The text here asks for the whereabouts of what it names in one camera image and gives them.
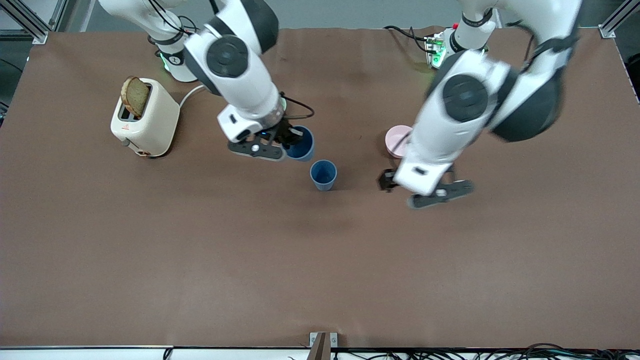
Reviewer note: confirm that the blue plastic cup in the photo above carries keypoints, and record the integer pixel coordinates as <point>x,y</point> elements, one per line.
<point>306,147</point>
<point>323,175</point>

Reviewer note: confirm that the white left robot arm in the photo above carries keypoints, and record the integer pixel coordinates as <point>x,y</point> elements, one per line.
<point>460,125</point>

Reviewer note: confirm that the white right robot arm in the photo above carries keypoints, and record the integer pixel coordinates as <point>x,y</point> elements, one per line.
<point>240,80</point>

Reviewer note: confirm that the pink bowl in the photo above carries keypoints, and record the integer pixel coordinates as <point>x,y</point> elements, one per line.
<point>395,137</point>

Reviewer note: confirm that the cream white toaster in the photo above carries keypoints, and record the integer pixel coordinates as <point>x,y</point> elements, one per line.
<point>155,122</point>

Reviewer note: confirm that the brown table cover sheet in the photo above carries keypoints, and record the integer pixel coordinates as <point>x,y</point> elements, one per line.
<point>320,260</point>

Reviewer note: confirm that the brown bread slice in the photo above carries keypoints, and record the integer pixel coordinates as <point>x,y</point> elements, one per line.
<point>135,96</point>

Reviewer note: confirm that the white table edge strip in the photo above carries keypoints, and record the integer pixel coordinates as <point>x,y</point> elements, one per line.
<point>100,353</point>

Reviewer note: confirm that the metal table edge bracket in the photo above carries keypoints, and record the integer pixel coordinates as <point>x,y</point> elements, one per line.
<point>320,345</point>

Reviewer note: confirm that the aluminium frame profile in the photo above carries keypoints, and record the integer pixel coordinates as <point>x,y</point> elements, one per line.
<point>31,26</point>
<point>617,20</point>

